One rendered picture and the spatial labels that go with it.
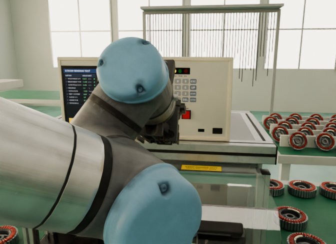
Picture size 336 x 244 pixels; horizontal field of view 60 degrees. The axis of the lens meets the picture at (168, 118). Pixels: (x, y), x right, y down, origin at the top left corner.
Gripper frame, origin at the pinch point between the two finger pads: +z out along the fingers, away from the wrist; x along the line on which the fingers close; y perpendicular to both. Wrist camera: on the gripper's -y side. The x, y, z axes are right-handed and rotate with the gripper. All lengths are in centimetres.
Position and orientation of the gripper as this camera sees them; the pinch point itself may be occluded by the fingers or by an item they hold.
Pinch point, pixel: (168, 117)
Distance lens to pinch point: 65.5
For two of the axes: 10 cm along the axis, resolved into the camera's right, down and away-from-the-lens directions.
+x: 9.9, 0.3, -1.3
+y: -0.5, 9.7, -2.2
